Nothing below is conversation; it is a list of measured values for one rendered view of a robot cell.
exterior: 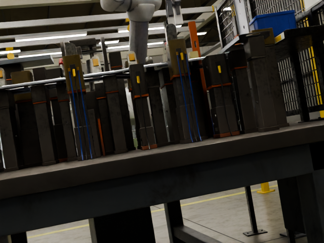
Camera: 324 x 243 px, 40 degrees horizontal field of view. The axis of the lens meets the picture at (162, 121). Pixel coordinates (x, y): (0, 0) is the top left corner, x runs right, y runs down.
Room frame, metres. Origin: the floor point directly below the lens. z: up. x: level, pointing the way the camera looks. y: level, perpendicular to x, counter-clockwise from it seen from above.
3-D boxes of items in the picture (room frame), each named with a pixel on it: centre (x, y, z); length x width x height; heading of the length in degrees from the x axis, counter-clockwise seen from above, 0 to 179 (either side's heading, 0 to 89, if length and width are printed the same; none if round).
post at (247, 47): (1.36, -0.32, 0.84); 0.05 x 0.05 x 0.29; 8
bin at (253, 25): (1.94, -0.52, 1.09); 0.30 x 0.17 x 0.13; 2
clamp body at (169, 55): (1.49, -0.09, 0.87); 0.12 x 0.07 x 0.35; 8
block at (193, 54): (1.85, -0.17, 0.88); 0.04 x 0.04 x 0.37; 8
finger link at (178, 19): (1.65, -0.12, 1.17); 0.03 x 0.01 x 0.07; 98
